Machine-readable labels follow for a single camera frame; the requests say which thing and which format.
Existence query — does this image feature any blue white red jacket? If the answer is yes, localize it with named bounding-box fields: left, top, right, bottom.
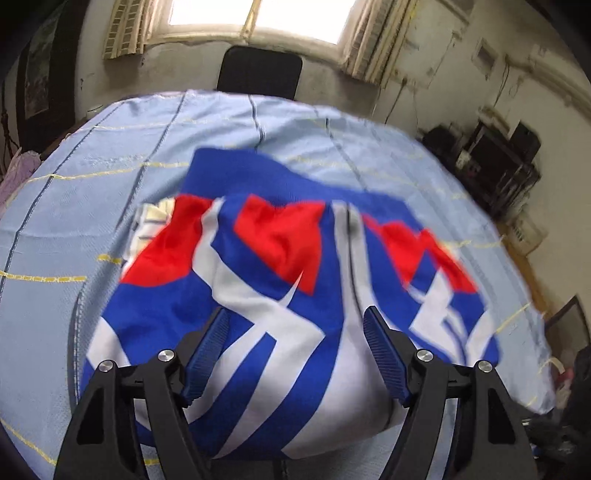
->
left=81, top=148, right=502, bottom=462

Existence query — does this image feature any white wall box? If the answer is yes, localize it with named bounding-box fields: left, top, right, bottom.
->
left=475, top=41, right=498, bottom=71

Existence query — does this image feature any purple cloth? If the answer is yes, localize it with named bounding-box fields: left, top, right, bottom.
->
left=0, top=148, right=43, bottom=209

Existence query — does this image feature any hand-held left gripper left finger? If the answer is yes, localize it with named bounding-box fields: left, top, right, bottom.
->
left=53, top=307, right=230, bottom=480

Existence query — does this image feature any bright window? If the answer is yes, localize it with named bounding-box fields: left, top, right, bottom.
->
left=166, top=0, right=359, bottom=45

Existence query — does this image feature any black equipment rack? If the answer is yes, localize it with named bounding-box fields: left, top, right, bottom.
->
left=422, top=120, right=542, bottom=219

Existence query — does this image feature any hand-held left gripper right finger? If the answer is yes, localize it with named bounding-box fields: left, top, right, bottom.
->
left=363, top=305, right=539, bottom=480

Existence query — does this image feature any pale ribbed crate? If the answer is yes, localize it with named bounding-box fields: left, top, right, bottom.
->
left=508, top=217, right=544, bottom=253

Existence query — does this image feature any dark framed wall poster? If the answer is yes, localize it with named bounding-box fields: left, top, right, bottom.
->
left=16, top=0, right=88, bottom=153

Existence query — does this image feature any light blue bed sheet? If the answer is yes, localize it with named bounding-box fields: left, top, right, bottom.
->
left=0, top=90, right=557, bottom=480

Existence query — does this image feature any beige checked curtain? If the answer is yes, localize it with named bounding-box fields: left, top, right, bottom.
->
left=342, top=0, right=413, bottom=85
left=102, top=0, right=160, bottom=60

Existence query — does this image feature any black chair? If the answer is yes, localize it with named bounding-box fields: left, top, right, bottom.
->
left=217, top=45, right=304, bottom=100

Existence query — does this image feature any dark picture frame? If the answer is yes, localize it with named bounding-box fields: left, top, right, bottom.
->
left=545, top=295, right=591, bottom=354

